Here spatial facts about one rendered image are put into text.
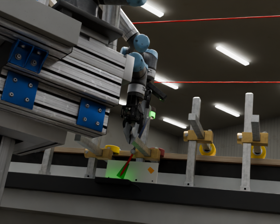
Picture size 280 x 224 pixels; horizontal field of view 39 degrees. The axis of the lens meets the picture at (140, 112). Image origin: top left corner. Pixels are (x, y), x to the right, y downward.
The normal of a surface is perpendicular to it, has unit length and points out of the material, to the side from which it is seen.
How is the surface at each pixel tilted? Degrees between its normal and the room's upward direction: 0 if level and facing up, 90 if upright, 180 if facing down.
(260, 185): 90
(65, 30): 90
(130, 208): 90
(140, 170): 90
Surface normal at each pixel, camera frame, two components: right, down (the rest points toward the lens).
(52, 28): 0.61, -0.18
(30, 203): -0.29, -0.35
